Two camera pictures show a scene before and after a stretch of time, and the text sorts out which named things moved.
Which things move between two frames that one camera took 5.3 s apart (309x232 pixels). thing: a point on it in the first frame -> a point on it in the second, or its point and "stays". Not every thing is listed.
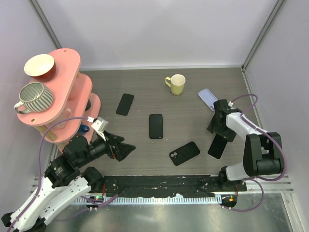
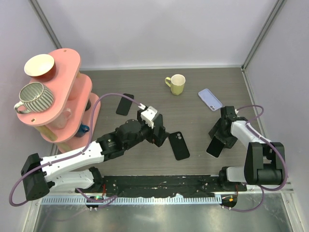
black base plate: x=167 y=185 stays
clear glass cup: x=65 y=114 stays
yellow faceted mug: x=177 y=84 stays
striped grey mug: x=35 y=97 stays
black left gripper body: x=100 y=147 -> x=150 y=136
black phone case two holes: x=184 y=153 -> x=178 y=146
